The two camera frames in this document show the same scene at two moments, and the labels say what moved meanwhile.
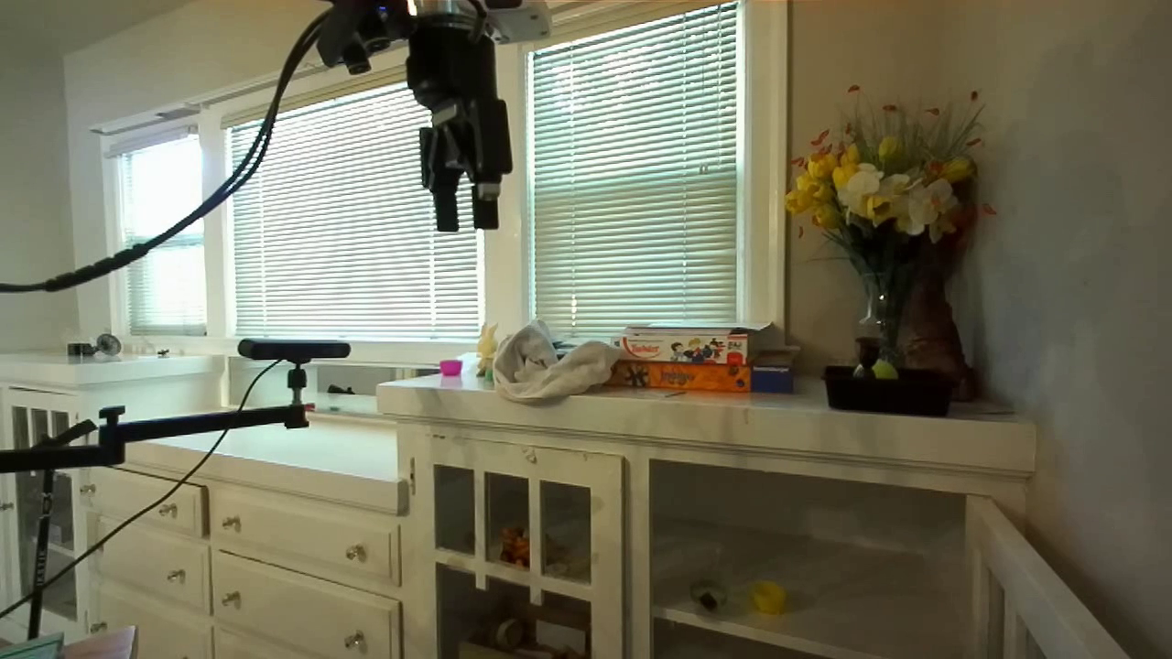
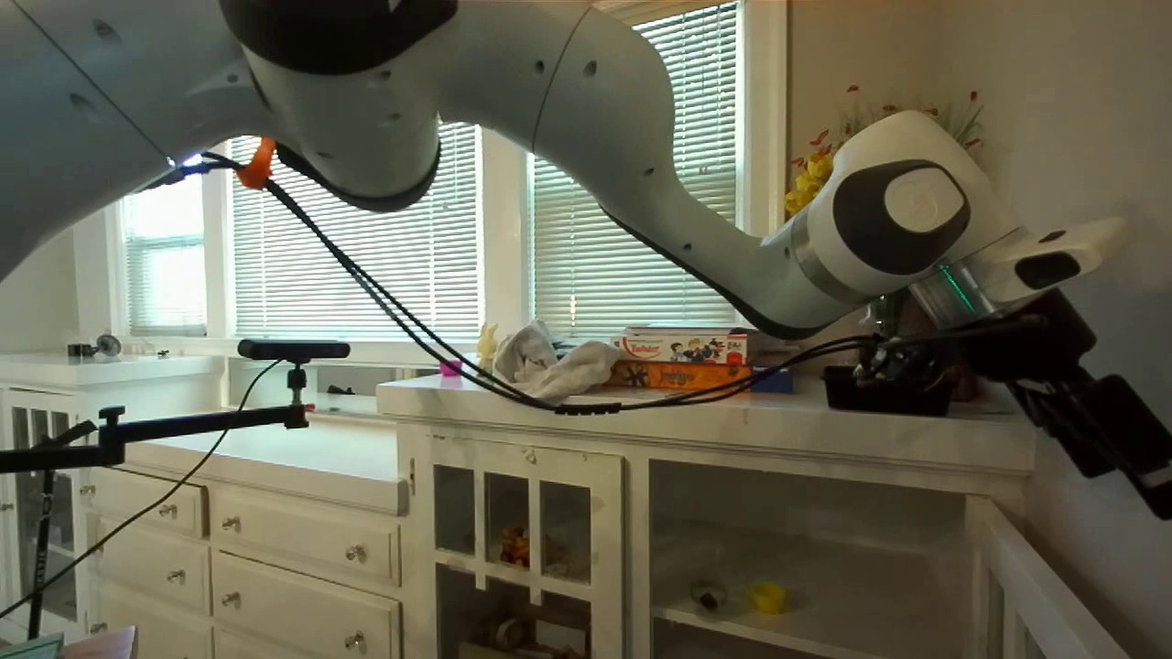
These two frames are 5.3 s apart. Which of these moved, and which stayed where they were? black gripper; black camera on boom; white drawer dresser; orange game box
Moved: black gripper
Stayed: orange game box; black camera on boom; white drawer dresser
